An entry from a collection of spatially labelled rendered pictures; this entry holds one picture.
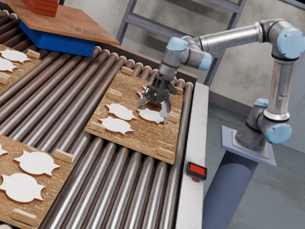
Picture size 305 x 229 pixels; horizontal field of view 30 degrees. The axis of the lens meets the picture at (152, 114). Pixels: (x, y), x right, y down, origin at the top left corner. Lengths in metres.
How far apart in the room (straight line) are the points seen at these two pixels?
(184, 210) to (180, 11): 4.36
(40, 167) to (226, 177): 1.27
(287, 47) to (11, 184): 1.29
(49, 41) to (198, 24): 3.41
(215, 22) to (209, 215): 3.49
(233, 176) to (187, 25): 3.50
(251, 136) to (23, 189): 1.40
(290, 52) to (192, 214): 0.87
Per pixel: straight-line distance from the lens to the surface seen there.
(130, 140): 2.13
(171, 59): 2.28
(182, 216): 1.82
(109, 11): 6.15
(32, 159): 1.75
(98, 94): 2.50
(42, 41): 2.82
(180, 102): 2.76
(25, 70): 2.46
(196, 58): 2.31
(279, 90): 2.49
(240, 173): 2.76
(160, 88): 2.32
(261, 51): 6.14
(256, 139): 2.72
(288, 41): 2.38
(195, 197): 1.96
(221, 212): 2.85
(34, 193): 1.59
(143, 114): 2.38
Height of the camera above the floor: 1.76
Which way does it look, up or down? 20 degrees down
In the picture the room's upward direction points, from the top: 22 degrees clockwise
